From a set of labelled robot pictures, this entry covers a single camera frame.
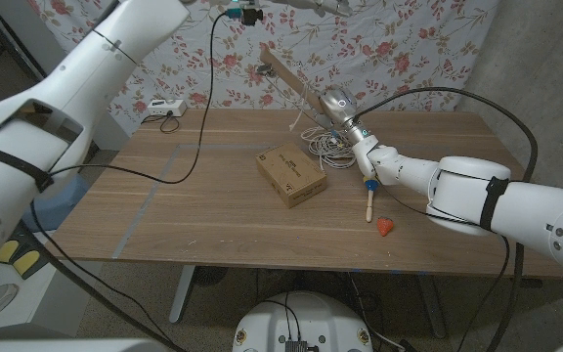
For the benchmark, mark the brown cardboard package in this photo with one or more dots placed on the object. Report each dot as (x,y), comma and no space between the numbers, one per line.
(291,176)

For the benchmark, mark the grey table leg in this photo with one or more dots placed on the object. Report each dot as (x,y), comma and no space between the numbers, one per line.
(430,305)

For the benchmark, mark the white low cabinet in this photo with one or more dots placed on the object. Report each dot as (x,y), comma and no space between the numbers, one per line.
(42,303)

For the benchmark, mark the colourful striped wooden maraca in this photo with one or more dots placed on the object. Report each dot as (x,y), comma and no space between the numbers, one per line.
(370,200)

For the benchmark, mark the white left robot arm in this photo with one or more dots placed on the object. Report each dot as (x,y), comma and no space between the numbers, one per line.
(56,122)

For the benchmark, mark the red toy strawberry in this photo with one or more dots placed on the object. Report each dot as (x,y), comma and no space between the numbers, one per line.
(384,226)

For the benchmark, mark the white power strip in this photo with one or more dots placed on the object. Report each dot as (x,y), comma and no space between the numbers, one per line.
(166,107)

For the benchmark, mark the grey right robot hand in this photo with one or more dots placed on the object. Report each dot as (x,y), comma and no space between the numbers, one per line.
(342,110)

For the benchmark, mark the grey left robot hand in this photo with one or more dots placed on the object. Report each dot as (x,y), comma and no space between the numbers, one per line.
(311,6)

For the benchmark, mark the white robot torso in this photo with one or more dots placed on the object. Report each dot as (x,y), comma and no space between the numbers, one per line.
(306,318)

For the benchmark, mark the wooden clip hanger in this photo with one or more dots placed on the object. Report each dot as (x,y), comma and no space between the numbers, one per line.
(291,78)

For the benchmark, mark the white table leg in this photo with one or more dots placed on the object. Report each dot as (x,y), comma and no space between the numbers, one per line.
(182,293)

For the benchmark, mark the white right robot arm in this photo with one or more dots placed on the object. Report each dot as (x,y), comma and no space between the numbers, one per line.
(482,195)

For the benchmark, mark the floral backdrop cloth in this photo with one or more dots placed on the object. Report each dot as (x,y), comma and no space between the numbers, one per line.
(408,49)

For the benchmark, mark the blue plastic bin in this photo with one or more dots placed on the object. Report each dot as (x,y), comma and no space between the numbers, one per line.
(59,203)

